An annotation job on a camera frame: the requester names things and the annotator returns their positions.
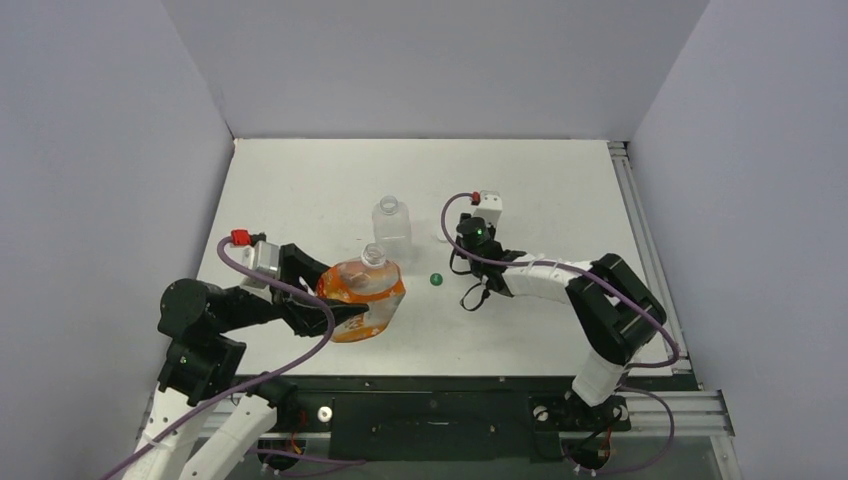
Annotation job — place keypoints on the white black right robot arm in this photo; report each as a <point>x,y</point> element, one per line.
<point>617,312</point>

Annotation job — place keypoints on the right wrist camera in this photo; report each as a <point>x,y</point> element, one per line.
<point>488,206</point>

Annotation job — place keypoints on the green bottle cap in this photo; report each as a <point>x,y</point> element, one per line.
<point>436,280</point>

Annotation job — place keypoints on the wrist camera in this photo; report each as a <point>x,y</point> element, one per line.
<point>258,255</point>
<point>488,206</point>

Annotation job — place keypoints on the orange label plastic bottle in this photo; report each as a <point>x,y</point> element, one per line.
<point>370,279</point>

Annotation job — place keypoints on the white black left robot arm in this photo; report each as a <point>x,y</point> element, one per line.
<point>202,421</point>

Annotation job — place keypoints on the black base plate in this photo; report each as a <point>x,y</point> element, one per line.
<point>443,418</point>

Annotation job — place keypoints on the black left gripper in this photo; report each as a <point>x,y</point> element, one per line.
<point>303,312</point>

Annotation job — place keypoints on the clear square plastic bottle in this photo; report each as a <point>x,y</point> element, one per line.
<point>392,229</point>

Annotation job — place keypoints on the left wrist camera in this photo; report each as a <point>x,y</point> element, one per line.
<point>258,255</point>

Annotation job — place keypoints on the aluminium table edge rail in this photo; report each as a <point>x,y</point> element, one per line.
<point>646,247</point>

